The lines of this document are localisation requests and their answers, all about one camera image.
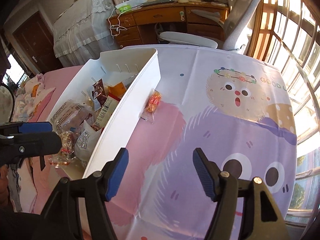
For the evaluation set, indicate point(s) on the orange white snack bar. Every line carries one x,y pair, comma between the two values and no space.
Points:
117,90

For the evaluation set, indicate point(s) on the white plastic storage bin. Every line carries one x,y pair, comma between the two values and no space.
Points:
113,67

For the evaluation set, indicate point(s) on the large clear printed snack bag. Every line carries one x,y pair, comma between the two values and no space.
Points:
70,116

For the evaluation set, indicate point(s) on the white lace covered furniture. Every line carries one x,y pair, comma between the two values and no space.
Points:
82,32

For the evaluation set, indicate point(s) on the pink bed blanket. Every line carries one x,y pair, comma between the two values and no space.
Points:
29,185

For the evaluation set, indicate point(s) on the dark wooden door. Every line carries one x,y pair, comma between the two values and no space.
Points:
36,40

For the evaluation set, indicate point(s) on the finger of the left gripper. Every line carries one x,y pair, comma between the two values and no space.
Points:
20,146
26,129

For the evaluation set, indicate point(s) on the small red orange snack pack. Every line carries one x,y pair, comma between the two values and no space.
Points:
151,106

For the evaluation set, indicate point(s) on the red white Coolatea packet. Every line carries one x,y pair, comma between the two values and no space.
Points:
105,113

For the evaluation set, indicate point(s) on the clear nut bar pack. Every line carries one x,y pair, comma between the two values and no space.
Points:
66,154

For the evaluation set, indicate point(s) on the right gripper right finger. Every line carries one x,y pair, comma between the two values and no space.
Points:
261,217

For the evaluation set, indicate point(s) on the grey office chair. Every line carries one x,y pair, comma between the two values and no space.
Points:
234,28

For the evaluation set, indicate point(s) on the wooden desk with drawers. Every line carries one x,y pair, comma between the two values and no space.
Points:
143,25

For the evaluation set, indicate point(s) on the brown white coffee sachet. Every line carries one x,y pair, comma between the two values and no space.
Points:
97,94

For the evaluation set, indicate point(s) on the green tissue pack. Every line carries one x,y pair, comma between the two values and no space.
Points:
124,8

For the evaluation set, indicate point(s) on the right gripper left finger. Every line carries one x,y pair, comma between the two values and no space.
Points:
60,217

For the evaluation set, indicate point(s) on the silver foil snack packet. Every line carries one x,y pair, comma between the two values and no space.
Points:
86,142

